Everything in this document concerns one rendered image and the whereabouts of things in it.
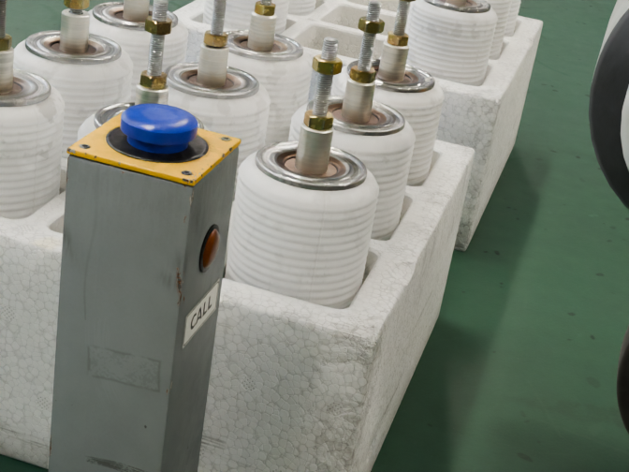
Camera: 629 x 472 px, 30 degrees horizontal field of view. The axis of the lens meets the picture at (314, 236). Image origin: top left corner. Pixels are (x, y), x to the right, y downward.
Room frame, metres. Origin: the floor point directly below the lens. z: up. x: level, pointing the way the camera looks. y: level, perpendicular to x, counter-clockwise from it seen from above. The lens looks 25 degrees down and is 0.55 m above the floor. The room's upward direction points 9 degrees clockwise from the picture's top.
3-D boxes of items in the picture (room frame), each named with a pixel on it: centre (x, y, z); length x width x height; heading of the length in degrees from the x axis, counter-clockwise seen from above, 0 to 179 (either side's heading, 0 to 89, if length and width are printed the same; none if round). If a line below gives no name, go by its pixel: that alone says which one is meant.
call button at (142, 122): (0.57, 0.09, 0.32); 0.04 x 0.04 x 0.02
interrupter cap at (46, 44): (0.90, 0.21, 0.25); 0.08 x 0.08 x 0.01
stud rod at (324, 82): (0.73, 0.01, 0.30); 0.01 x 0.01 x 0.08
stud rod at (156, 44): (0.76, 0.12, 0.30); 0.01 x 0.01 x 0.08
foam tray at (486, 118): (1.41, -0.02, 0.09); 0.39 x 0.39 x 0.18; 77
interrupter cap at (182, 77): (0.87, 0.10, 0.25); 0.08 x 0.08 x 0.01
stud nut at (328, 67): (0.73, 0.01, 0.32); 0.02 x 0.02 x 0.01; 54
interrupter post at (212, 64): (0.87, 0.10, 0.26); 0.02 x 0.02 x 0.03
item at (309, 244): (0.73, 0.01, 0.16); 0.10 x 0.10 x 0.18
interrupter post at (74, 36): (0.90, 0.21, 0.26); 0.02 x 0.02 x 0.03
